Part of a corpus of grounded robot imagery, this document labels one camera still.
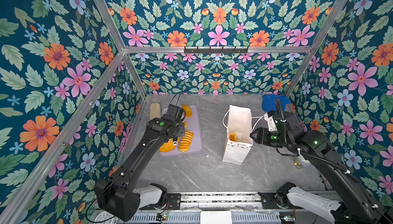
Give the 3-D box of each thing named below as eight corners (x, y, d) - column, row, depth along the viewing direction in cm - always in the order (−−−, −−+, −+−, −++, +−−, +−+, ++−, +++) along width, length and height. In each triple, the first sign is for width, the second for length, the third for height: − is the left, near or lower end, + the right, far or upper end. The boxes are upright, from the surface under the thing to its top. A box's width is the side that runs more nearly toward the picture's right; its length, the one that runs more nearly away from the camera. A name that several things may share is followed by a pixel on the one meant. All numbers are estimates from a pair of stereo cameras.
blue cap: (263, 111, 112) (265, 106, 108) (259, 98, 121) (261, 93, 117) (289, 111, 112) (292, 106, 108) (283, 98, 121) (286, 93, 116)
